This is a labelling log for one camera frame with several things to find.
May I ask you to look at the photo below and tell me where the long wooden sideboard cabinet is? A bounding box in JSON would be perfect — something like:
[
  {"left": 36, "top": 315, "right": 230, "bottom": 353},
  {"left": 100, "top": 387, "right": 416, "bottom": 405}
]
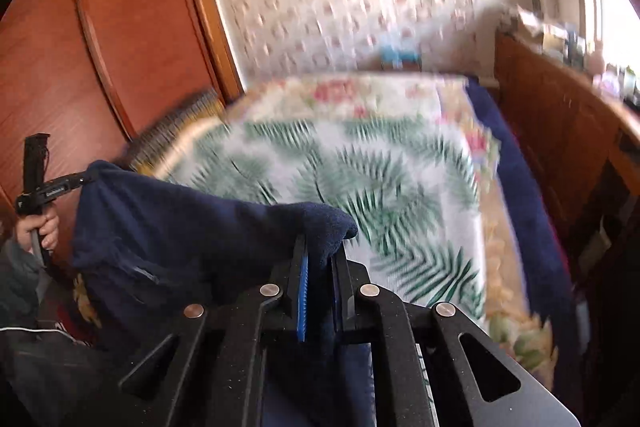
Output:
[{"left": 494, "top": 31, "right": 639, "bottom": 259}]

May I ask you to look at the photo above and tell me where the box with blue bag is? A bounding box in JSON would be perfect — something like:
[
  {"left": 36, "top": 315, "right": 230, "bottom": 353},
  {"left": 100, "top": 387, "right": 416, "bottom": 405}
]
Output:
[{"left": 380, "top": 46, "right": 422, "bottom": 72}]

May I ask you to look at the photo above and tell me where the navy blue blanket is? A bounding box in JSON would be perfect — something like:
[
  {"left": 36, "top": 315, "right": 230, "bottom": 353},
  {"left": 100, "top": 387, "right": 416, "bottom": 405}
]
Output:
[{"left": 466, "top": 76, "right": 579, "bottom": 358}]

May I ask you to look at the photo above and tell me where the palm-leaf print bedsheet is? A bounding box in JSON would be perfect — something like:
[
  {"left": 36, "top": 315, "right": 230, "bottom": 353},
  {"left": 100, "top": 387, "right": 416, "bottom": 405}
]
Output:
[{"left": 154, "top": 117, "right": 486, "bottom": 321}]

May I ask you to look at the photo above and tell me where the window with wooden frame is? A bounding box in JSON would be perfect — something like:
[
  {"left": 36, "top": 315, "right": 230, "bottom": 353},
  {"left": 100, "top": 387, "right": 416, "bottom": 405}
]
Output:
[{"left": 584, "top": 0, "right": 639, "bottom": 75}]

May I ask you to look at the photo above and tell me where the navy blue printed t-shirt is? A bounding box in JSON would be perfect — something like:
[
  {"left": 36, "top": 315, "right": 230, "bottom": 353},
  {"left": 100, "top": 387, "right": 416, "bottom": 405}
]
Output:
[{"left": 72, "top": 160, "right": 373, "bottom": 426}]

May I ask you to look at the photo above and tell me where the person's left hand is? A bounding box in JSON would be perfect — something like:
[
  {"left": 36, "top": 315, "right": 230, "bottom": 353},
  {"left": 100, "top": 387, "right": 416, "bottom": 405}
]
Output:
[{"left": 14, "top": 205, "right": 60, "bottom": 254}]

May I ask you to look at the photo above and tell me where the floral quilt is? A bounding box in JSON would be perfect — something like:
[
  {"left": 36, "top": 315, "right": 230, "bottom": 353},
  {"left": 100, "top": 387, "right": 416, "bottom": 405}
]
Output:
[{"left": 224, "top": 74, "right": 559, "bottom": 388}]

